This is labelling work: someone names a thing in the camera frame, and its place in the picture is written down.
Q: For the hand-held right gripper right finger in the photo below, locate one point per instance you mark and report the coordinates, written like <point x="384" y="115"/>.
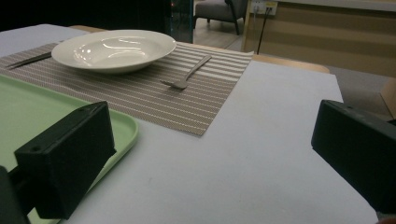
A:
<point x="355" y="149"/>

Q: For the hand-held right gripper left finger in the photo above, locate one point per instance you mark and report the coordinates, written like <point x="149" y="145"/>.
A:
<point x="65" y="155"/>

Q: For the green tray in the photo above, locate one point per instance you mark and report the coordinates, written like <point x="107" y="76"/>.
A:
<point x="31" y="112"/>

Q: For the metal knife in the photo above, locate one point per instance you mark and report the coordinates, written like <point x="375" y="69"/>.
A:
<point x="31" y="59"/>

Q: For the white deep plate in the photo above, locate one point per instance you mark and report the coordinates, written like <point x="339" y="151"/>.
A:
<point x="115" y="53"/>

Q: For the metal fork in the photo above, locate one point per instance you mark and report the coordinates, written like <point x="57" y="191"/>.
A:
<point x="181" y="84"/>

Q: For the striped woven placemat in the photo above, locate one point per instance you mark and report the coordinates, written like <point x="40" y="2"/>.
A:
<point x="140" y="99"/>

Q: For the light wooden cabinet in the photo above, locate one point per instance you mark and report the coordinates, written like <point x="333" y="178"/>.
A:
<point x="327" y="40"/>

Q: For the dark cabinet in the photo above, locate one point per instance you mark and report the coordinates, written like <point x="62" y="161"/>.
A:
<point x="182" y="21"/>

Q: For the grey armchair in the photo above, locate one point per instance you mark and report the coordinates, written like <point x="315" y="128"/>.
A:
<point x="214" y="9"/>

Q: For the white wall socket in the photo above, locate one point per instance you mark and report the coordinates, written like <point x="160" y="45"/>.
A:
<point x="260" y="6"/>

